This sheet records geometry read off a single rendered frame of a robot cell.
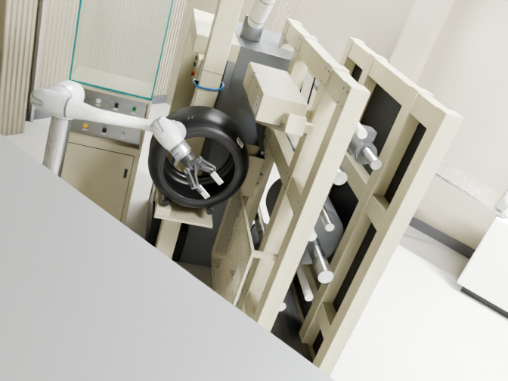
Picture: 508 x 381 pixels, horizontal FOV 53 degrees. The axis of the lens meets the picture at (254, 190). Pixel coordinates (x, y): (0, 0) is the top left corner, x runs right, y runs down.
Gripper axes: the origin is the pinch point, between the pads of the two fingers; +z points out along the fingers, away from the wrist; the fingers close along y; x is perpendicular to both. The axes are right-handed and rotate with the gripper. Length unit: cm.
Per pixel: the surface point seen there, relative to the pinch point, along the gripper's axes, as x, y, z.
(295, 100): 32, -56, -6
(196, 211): -75, -56, 11
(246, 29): -14, -149, -61
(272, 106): 24, -48, -11
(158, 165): -50, -33, -26
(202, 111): -22, -61, -34
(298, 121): 32, -46, 3
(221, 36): 1, -90, -61
